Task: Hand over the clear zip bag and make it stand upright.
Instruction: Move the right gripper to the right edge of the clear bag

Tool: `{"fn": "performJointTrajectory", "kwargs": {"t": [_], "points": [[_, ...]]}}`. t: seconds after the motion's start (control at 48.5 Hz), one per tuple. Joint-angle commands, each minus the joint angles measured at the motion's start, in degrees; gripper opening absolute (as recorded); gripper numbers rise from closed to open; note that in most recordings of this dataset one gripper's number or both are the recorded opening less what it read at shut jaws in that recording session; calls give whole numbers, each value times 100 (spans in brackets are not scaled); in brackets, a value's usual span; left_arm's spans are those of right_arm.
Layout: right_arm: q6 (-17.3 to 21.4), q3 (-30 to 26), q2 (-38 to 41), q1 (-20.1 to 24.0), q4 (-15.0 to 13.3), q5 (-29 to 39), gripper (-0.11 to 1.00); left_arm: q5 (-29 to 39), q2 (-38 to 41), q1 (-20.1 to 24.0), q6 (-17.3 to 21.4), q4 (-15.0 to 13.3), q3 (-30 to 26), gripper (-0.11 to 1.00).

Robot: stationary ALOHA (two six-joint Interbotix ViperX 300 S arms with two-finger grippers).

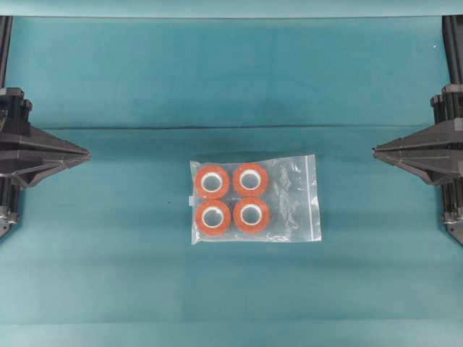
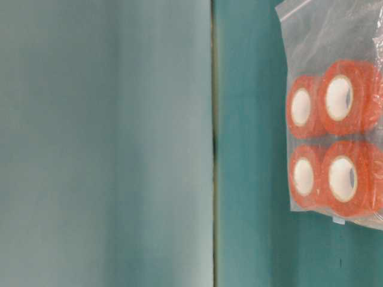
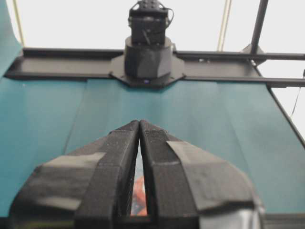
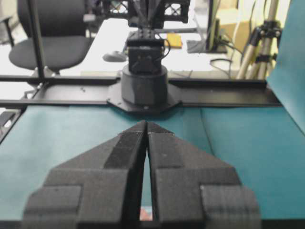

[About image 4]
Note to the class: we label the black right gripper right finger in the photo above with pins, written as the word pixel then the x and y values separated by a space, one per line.
pixel 192 189

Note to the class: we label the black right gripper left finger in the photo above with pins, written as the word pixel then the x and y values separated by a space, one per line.
pixel 98 189

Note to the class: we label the grey computer mouse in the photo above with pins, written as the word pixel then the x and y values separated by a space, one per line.
pixel 114 56

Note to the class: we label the yellow notepad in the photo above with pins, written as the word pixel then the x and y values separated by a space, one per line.
pixel 174 40

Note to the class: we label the black office chair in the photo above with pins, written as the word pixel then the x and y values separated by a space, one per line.
pixel 63 35

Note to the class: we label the black aluminium frame rail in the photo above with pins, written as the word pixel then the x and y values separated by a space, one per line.
pixel 65 91

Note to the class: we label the silver camera tripod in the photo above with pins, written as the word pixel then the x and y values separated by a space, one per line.
pixel 258 61

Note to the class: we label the black vertical frame post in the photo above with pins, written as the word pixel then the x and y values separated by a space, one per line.
pixel 36 36

